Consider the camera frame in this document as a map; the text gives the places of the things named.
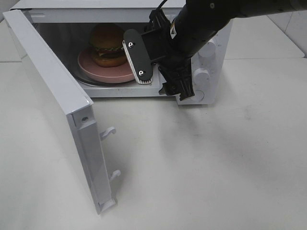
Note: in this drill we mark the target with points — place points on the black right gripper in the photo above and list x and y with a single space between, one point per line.
172 64

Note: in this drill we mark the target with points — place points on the round white door button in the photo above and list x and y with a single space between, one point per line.
198 97

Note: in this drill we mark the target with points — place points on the white dial knob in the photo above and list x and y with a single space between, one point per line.
208 49
200 75

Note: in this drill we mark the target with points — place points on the pink round plate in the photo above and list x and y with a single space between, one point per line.
121 73

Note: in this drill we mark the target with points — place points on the toy burger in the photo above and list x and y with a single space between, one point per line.
107 48

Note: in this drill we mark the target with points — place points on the white microwave door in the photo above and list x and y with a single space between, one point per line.
65 105

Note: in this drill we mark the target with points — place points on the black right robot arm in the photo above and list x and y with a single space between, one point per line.
200 20

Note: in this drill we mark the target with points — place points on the white microwave oven body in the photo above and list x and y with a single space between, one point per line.
65 26

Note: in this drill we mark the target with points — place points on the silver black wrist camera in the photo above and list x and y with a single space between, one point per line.
137 57

